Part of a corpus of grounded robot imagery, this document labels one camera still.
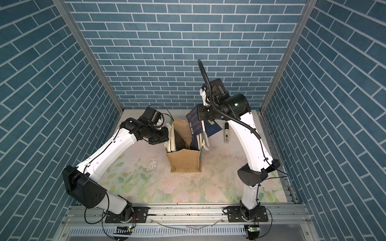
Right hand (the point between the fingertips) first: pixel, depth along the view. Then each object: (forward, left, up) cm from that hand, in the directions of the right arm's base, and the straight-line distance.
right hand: (200, 114), depth 68 cm
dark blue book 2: (+1, +4, -27) cm, 27 cm away
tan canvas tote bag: (-10, +7, -28) cm, 30 cm away
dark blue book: (+3, +4, -7) cm, 8 cm away
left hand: (-4, +14, -16) cm, 21 cm away
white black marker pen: (+17, -17, -35) cm, 43 cm away
